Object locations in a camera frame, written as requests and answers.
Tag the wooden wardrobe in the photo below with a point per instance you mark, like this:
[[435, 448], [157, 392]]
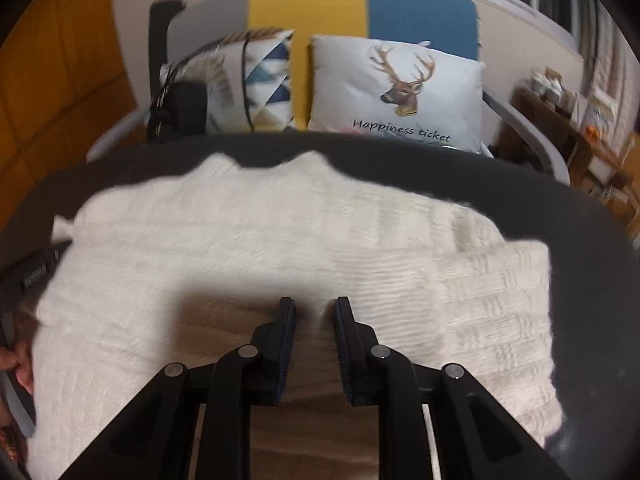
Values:
[[63, 84]]

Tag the geometric triangle print pillow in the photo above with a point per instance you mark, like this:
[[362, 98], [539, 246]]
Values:
[[247, 77]]

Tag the person left hand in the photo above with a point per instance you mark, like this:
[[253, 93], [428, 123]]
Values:
[[18, 361]]

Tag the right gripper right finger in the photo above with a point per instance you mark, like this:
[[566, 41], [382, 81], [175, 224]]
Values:
[[432, 423]]

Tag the cream knitted sweater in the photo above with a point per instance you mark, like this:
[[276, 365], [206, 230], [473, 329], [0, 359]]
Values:
[[184, 269]]

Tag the white deer print pillow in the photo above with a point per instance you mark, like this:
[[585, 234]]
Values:
[[398, 91]]

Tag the black handbag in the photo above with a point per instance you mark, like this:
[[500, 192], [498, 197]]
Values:
[[179, 110]]

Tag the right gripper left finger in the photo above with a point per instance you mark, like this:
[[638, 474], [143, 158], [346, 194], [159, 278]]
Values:
[[195, 422]]

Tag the grey yellow blue armchair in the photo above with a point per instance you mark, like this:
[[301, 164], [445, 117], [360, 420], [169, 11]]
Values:
[[177, 29]]

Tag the patterned beige curtain right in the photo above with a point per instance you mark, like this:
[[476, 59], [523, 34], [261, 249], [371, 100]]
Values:
[[610, 64]]

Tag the wooden side table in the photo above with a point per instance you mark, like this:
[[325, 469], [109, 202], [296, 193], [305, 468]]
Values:
[[592, 166]]

